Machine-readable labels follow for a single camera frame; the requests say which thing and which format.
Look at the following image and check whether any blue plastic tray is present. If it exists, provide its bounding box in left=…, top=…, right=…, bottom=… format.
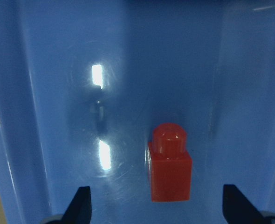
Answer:
left=0, top=0, right=275, bottom=224

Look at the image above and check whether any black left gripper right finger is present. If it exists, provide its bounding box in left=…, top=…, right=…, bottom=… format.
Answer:
left=222, top=184, right=265, bottom=224

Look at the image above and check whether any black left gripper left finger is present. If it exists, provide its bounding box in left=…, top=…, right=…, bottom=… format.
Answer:
left=61, top=186, right=92, bottom=224

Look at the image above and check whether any red toy block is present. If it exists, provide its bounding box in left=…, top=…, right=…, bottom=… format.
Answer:
left=147, top=123, right=193, bottom=203

